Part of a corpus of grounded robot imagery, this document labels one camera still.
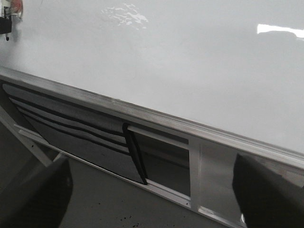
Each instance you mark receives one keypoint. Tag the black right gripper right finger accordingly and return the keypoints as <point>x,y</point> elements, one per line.
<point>265,198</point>

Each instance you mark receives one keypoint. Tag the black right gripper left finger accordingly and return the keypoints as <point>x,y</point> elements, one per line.
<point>40,202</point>

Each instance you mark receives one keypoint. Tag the white dry-erase marker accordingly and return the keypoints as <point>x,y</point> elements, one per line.
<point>8,9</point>

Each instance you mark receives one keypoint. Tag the white metal whiteboard stand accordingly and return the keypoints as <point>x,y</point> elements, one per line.
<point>210,159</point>

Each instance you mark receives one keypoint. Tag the large white whiteboard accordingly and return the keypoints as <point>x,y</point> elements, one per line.
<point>231,71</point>

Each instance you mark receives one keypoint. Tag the grey fabric pocket organizer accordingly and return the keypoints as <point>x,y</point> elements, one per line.
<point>99,138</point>

